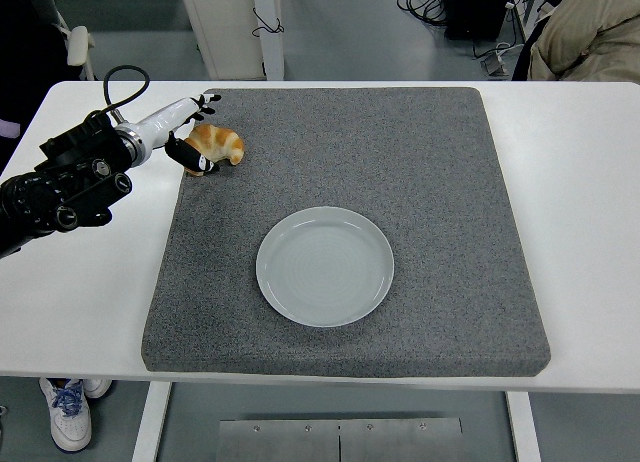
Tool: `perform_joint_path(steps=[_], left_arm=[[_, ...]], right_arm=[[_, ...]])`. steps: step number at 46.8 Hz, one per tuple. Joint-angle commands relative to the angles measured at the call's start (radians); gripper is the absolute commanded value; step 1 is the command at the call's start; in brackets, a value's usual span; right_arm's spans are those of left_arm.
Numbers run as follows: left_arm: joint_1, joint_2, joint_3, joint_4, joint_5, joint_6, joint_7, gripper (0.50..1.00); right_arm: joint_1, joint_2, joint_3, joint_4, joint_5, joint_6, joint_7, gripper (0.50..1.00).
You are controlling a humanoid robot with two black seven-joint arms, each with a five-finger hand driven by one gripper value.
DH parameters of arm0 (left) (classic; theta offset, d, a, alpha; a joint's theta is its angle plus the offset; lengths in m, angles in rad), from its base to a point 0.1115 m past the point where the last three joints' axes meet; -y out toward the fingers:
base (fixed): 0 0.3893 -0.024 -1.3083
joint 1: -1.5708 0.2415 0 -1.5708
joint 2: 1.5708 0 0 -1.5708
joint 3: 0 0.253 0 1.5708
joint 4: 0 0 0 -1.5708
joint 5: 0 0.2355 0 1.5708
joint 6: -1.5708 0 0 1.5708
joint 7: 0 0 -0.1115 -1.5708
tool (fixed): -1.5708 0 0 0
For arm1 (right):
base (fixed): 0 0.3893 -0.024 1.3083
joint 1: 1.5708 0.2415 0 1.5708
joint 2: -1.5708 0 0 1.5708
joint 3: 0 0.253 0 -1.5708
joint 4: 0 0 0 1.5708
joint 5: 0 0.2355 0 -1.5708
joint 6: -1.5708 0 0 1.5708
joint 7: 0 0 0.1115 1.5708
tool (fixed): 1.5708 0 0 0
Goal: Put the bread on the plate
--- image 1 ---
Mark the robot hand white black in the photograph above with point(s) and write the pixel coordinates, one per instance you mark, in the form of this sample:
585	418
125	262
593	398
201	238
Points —
160	124

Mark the golden croissant bread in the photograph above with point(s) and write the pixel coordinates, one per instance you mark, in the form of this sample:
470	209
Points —
222	142

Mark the light grey round plate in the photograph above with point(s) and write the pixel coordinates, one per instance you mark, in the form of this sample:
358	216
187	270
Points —
325	267

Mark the white chair armrest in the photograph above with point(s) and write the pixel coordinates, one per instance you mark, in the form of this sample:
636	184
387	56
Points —
79	44

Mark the person in dark clothing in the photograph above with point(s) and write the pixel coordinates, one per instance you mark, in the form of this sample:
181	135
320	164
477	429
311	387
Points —
25	32

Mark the grey foam mat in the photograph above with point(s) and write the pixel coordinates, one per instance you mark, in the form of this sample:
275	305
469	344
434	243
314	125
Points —
350	157

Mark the white table leg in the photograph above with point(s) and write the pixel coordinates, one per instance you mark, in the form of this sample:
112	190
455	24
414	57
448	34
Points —
150	422
525	432

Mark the person's white shoe blue laces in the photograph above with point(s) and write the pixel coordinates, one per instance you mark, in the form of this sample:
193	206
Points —
67	427

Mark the black equipment box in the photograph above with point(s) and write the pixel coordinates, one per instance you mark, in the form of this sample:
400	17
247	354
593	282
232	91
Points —
475	12

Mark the grey floor power adapter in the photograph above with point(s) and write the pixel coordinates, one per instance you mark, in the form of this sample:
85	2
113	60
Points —
495	64

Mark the person in beige jacket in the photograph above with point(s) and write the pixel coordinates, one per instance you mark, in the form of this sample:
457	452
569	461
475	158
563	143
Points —
585	37

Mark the white furniture post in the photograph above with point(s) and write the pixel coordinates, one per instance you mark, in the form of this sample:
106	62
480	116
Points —
235	27

